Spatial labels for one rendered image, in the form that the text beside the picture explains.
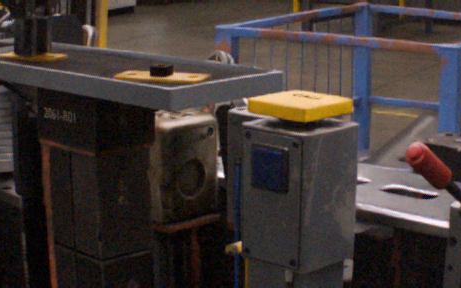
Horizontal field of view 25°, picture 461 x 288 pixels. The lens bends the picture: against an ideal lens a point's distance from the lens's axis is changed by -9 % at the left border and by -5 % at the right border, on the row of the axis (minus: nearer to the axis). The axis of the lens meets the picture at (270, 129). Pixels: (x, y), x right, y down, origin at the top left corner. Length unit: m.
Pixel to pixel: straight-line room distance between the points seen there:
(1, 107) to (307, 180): 0.65
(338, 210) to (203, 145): 0.38
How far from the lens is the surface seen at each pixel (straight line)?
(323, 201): 0.87
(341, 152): 0.87
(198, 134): 1.23
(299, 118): 0.84
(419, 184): 1.28
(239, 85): 0.94
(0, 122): 1.41
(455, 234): 0.97
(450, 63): 3.15
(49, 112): 1.07
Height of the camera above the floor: 1.31
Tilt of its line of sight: 11 degrees down
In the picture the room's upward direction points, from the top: 1 degrees clockwise
